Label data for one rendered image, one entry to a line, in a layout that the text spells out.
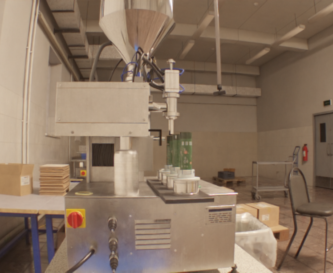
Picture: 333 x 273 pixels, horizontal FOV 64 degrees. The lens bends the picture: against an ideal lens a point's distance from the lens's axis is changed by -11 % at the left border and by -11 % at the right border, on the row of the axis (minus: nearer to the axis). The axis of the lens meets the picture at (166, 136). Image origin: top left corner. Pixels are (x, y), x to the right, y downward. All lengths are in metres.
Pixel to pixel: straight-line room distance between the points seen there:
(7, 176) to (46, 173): 0.34
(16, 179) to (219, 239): 1.98
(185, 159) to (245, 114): 11.62
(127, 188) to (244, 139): 11.51
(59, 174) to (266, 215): 2.51
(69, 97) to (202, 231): 0.53
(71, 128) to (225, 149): 11.21
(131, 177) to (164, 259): 0.25
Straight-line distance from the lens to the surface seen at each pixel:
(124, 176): 0.81
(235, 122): 12.13
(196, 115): 11.64
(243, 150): 12.22
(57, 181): 2.55
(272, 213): 3.86
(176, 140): 0.86
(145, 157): 1.13
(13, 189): 2.60
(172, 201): 0.69
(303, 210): 2.70
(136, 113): 0.82
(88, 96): 0.83
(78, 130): 0.82
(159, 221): 0.82
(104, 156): 1.14
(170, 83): 0.98
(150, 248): 0.84
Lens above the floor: 1.15
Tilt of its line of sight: 2 degrees up
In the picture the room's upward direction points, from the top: straight up
